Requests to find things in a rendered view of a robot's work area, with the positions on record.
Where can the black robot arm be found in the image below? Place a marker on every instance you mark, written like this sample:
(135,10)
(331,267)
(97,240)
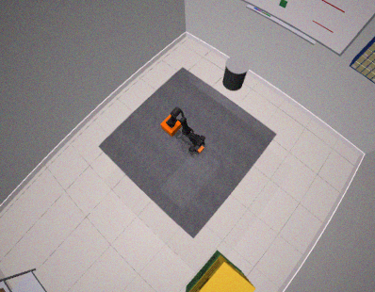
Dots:
(186,130)

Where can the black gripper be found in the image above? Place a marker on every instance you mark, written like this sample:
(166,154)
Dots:
(192,149)

